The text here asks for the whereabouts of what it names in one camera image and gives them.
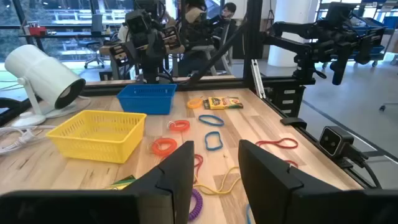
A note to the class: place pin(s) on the person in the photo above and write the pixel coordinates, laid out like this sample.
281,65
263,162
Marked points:
229,12
192,62

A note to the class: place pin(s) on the yellow plastic basket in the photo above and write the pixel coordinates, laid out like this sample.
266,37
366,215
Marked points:
93,149

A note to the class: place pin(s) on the orange spiral coil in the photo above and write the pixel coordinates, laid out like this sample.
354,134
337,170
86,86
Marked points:
155,147
186,126

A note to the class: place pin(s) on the red box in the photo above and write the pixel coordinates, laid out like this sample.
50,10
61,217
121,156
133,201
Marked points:
37,31

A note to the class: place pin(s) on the blue plastic basket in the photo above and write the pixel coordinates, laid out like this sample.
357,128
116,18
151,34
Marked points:
146,105

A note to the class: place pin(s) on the background black robot arm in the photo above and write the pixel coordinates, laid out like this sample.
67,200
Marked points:
326,40

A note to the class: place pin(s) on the long red rubber band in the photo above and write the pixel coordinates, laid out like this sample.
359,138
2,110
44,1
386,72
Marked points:
295,143

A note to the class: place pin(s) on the grey office chair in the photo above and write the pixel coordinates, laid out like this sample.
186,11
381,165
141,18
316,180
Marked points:
93,46

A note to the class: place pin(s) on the purple spiral coil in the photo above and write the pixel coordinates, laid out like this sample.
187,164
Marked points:
198,205

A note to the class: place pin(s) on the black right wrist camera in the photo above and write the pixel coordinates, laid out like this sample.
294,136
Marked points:
135,23

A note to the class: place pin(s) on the blue cart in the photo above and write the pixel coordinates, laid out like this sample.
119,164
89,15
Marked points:
376,49

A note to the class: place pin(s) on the white round pillar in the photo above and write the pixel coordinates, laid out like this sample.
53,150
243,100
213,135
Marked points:
289,12

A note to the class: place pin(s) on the yellow spiral coil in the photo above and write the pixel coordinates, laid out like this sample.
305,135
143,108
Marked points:
189,105

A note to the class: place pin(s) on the black table-level camera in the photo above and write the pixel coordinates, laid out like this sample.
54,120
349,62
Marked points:
334,141

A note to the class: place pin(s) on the black table clamp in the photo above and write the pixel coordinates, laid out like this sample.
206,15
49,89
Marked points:
293,122

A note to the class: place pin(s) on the silver metal bracket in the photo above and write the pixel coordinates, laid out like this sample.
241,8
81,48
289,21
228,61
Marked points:
258,81

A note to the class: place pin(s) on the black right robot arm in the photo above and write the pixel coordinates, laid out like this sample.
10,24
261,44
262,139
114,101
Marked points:
150,71

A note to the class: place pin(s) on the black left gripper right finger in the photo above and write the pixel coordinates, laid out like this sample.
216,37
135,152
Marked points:
264,186

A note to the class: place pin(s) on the yellow rubber band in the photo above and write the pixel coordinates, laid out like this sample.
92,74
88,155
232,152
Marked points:
214,193

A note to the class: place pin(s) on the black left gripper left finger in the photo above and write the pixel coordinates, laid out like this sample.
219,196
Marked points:
174,186

